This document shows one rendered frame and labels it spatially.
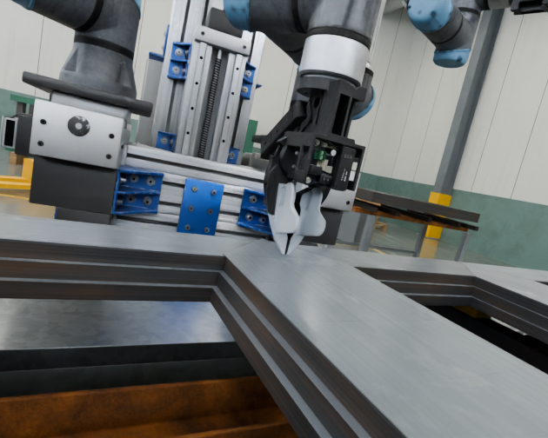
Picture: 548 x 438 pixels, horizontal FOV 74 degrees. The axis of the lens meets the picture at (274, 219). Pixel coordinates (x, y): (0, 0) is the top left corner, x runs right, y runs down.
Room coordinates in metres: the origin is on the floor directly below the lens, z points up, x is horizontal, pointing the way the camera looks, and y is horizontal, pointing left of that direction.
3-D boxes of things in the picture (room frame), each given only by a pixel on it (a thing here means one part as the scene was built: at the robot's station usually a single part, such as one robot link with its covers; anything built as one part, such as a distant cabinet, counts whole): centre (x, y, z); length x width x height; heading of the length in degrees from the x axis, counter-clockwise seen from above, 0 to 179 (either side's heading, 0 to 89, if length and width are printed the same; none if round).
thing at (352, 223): (5.89, -1.23, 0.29); 0.62 x 0.43 x 0.57; 38
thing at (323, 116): (0.44, -0.03, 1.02); 0.09 x 0.08 x 0.12; 28
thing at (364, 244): (4.39, -1.50, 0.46); 1.66 x 0.84 x 0.91; 113
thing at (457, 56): (0.89, -0.31, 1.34); 0.11 x 0.08 x 0.11; 137
